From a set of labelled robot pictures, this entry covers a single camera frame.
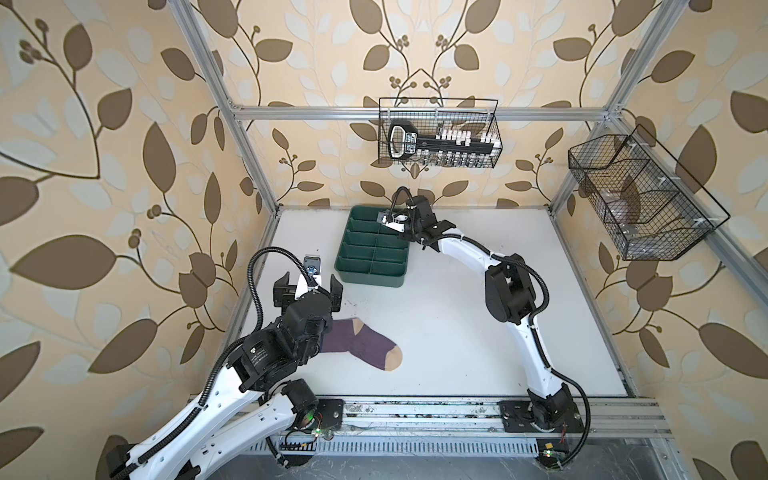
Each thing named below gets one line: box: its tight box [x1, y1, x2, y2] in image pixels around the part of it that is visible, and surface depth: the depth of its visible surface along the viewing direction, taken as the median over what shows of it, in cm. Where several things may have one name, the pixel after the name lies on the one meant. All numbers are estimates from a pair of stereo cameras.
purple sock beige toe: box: [320, 318, 403, 371], surface depth 88 cm
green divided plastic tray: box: [334, 205, 410, 288], surface depth 101 cm
